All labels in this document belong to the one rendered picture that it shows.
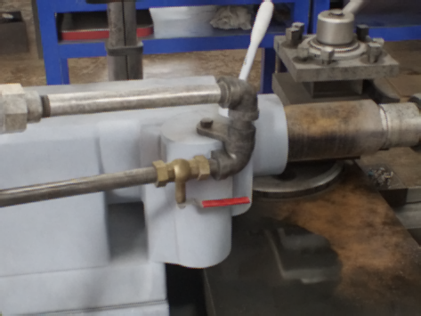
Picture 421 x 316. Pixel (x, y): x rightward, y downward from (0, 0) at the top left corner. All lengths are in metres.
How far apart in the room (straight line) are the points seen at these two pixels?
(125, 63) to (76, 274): 1.24
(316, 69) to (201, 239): 0.37
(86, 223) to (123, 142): 0.11
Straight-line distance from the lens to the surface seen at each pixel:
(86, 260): 0.84
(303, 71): 1.04
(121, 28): 1.99
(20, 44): 4.69
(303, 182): 1.09
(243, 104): 0.71
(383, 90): 1.10
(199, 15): 2.96
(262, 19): 0.82
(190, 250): 0.81
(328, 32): 1.09
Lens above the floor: 1.50
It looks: 28 degrees down
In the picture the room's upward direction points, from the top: straight up
